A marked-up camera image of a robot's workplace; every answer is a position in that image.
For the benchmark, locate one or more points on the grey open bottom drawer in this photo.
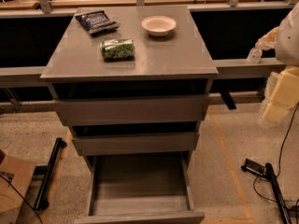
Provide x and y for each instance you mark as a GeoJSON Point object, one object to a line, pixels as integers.
{"type": "Point", "coordinates": [140, 189]}

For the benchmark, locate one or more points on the grey middle drawer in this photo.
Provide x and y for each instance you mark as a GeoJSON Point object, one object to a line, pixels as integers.
{"type": "Point", "coordinates": [137, 143]}

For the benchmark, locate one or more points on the clear sanitizer bottle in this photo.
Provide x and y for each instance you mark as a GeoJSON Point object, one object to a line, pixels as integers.
{"type": "Point", "coordinates": [255, 54]}

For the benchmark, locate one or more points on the black floor device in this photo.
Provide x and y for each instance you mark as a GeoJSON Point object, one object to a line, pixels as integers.
{"type": "Point", "coordinates": [253, 167]}

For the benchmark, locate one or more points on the grey metal rail frame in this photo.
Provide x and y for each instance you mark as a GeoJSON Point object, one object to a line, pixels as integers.
{"type": "Point", "coordinates": [28, 41]}

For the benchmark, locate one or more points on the cardboard box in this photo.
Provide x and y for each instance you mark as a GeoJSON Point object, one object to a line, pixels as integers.
{"type": "Point", "coordinates": [16, 175]}

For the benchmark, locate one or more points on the black bar right floor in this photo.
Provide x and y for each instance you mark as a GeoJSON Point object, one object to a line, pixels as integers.
{"type": "Point", "coordinates": [270, 174]}

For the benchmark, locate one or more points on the grey top drawer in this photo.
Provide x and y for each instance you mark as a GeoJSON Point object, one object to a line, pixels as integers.
{"type": "Point", "coordinates": [133, 110]}

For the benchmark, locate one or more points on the black bar left floor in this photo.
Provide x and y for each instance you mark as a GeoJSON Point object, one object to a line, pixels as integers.
{"type": "Point", "coordinates": [46, 171]}

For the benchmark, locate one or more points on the blue chip bag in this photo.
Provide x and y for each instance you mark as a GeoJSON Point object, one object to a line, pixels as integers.
{"type": "Point", "coordinates": [97, 21]}

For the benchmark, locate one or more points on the black bar floor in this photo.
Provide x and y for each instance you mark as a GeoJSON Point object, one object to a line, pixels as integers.
{"type": "Point", "coordinates": [46, 171]}
{"type": "Point", "coordinates": [270, 174]}

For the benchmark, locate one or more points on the grey drawer cabinet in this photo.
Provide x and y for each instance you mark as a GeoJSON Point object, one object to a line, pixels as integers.
{"type": "Point", "coordinates": [174, 65]}

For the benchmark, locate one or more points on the white paper bowl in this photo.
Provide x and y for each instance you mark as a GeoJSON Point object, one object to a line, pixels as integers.
{"type": "Point", "coordinates": [159, 26]}

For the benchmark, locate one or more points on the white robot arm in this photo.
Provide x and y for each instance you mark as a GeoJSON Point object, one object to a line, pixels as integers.
{"type": "Point", "coordinates": [287, 45]}

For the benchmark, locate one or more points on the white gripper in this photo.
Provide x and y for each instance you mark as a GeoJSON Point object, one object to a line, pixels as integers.
{"type": "Point", "coordinates": [288, 42]}

